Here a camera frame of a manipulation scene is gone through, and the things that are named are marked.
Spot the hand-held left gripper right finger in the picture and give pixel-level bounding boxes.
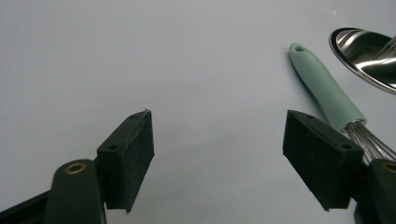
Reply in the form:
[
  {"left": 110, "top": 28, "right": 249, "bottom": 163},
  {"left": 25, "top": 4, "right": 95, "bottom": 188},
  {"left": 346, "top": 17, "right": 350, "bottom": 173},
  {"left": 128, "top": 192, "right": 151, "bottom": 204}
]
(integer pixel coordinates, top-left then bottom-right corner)
[{"left": 282, "top": 109, "right": 396, "bottom": 224}]

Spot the stainless steel bowl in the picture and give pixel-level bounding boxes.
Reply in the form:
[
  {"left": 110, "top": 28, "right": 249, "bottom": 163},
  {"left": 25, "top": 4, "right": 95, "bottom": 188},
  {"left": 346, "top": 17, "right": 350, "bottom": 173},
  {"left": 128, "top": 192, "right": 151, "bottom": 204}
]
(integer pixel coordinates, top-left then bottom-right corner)
[{"left": 329, "top": 27, "right": 396, "bottom": 95}]

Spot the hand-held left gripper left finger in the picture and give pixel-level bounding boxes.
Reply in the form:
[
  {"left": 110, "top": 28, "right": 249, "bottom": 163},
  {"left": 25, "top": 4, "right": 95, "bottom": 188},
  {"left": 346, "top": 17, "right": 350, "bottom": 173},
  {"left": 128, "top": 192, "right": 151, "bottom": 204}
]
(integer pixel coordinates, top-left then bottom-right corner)
[{"left": 43, "top": 108, "right": 155, "bottom": 224}]

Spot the whisk with mint green handle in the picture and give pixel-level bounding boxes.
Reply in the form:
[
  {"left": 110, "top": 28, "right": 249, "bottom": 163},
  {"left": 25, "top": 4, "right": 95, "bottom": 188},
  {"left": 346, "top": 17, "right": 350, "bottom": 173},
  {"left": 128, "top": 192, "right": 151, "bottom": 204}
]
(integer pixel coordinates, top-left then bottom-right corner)
[{"left": 289, "top": 42, "right": 396, "bottom": 166}]

